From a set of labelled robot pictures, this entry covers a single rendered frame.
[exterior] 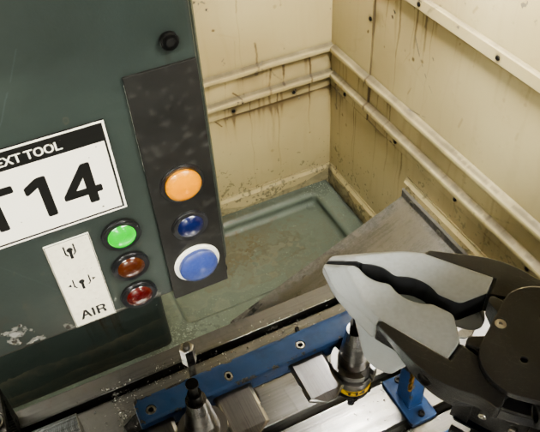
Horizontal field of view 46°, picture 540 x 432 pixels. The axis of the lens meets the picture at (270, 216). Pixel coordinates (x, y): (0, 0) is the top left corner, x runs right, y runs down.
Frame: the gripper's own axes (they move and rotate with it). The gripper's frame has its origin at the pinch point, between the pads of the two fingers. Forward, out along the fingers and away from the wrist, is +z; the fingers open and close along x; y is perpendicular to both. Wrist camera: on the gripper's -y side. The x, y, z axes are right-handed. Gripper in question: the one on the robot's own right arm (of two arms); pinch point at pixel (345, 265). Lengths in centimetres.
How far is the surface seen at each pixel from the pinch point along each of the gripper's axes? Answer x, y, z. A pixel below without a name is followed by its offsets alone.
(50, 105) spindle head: -5.0, -8.4, 16.3
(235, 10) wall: 91, 42, 80
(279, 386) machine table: 30, 79, 28
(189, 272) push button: -0.5, 7.8, 12.7
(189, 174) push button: 0.6, -1.1, 12.1
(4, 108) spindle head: -7.0, -9.0, 17.4
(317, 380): 18, 47, 12
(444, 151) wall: 87, 59, 22
